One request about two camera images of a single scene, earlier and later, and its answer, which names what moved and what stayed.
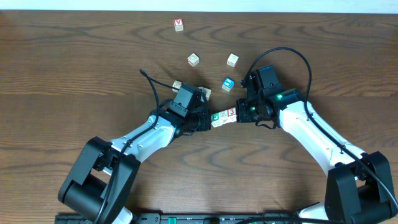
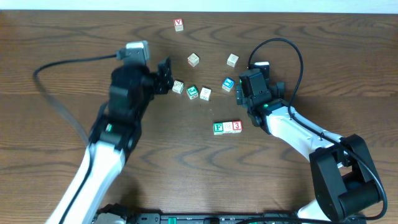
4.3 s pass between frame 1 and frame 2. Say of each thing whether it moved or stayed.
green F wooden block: moved
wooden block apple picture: stayed
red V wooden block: stayed
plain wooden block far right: stayed
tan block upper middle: stayed
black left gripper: moved
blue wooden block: stayed
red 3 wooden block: moved
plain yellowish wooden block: moved
